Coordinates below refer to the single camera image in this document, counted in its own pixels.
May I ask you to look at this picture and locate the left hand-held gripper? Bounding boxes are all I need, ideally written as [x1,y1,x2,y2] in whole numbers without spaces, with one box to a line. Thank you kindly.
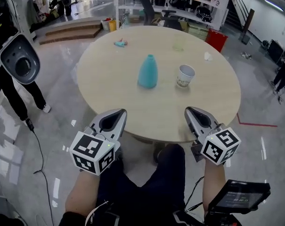
[69,108,128,176]

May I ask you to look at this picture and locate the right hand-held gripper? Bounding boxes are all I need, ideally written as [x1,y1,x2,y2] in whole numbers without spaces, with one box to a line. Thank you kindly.
[184,106,242,166]

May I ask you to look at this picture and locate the white paper cup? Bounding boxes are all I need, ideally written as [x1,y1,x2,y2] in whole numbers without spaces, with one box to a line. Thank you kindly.
[176,65,196,89]

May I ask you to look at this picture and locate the teal plastic bottle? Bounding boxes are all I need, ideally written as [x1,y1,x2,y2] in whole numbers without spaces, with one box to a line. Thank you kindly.
[137,54,159,89]

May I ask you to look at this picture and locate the person's left forearm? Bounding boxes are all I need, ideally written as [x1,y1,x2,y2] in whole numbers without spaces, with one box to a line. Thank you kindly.
[65,170,101,218]

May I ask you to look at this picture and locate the person's right forearm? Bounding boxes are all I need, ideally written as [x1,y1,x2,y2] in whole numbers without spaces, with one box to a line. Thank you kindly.
[202,159,227,213]

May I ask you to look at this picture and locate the pink teal spray head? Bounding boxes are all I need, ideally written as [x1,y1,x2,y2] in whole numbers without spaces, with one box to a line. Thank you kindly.
[113,39,130,49]

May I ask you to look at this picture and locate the round beige table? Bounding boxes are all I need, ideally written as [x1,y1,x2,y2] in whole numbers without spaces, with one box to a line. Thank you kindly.
[76,25,242,144]

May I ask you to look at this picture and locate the person's right dark shoe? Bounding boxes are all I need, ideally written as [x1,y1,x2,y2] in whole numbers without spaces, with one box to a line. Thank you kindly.
[152,142,167,165]

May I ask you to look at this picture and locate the clear plastic cup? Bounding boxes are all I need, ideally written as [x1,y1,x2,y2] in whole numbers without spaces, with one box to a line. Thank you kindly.
[172,33,187,52]

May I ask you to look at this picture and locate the red bin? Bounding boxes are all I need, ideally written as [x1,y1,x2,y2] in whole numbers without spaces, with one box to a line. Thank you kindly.
[204,28,228,53]

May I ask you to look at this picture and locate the black screen device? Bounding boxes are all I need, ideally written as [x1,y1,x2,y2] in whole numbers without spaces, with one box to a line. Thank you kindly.
[207,179,272,216]

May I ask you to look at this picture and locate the stack of cardboard boxes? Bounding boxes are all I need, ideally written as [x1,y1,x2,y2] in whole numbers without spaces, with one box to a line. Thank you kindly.
[186,22,209,41]

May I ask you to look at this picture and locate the white bin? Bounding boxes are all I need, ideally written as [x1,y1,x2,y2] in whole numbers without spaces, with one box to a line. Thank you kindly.
[100,18,113,31]

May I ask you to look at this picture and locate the wooden steps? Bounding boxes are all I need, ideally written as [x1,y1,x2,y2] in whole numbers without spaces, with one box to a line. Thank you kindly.
[39,19,103,45]

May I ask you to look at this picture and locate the person's black striped top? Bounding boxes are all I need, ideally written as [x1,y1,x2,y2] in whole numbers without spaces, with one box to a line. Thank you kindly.
[58,209,240,226]

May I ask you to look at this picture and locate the white shelf unit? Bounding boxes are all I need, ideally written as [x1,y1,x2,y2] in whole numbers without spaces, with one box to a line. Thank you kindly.
[114,0,233,32]

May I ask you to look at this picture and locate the black office chair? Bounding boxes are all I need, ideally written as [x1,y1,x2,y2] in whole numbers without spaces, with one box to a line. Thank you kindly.
[137,0,183,32]

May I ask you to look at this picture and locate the black metal staircase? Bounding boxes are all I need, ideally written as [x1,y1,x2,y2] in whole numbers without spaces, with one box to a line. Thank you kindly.
[226,0,255,34]

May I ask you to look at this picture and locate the clothes rack with coats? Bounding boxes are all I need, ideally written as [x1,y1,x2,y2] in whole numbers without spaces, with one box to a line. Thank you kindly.
[26,0,51,33]

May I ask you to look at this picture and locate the black cable with adapter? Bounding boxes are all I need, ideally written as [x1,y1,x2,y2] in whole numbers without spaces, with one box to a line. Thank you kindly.
[25,117,55,226]

